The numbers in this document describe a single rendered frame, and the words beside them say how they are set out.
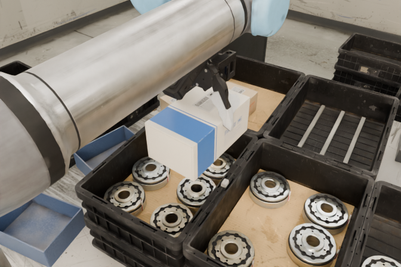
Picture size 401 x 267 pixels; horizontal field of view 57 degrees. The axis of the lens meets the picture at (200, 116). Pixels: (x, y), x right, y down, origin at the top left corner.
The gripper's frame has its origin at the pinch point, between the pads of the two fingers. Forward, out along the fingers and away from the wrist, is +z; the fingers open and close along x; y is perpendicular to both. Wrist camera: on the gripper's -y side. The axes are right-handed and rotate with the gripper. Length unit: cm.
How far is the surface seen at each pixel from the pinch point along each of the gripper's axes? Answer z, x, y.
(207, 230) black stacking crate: 21.7, -8.2, -8.0
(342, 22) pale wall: 99, 62, 328
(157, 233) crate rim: 17.9, -2.1, -17.2
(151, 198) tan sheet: 27.8, 11.8, -4.9
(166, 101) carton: 33, 44, 37
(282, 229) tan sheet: 27.7, -19.8, 6.7
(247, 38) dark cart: 57, 74, 153
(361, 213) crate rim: 17.7, -34.0, 12.9
